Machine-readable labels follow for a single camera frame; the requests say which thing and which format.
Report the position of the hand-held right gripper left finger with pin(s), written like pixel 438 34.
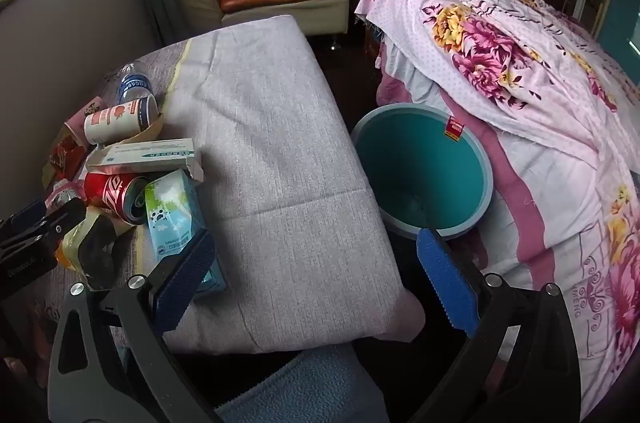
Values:
pixel 185 278

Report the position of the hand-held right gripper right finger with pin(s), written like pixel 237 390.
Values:
pixel 445 283

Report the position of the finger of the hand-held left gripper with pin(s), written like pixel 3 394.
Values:
pixel 27 214
pixel 62 217

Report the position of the pink white plastic wrapper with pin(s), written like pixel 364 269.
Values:
pixel 65 193

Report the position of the yellow black snack wrapper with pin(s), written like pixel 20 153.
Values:
pixel 95 248

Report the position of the red cola can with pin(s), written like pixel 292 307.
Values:
pixel 107 190

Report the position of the orange wafer snack packet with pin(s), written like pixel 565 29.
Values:
pixel 62 155

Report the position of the light blue paw print carton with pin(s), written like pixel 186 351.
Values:
pixel 170 213

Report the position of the pink paper cup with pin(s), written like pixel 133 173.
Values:
pixel 80 123

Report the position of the white cardboard medicine box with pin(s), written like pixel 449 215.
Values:
pixel 145 153

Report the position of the white red drink can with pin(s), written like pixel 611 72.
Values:
pixel 117 118

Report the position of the brown paper bowl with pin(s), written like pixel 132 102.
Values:
pixel 150 134

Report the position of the teal plastic bin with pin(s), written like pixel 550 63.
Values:
pixel 425 163

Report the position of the clear water bottle blue label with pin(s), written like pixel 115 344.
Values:
pixel 132 85

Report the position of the white pink bed sheet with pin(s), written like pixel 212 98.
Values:
pixel 550 213

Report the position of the lilac table cloth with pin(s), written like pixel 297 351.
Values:
pixel 280 143

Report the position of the blue fleece cloth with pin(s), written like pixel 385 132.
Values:
pixel 310 388

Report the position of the grey upholstered panel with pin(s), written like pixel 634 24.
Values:
pixel 65 28

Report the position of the pink floral bed cover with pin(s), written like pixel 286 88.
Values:
pixel 525 68

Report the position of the teal cabinet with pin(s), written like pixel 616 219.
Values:
pixel 620 3

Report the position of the wooden bed frame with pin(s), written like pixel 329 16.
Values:
pixel 372 43

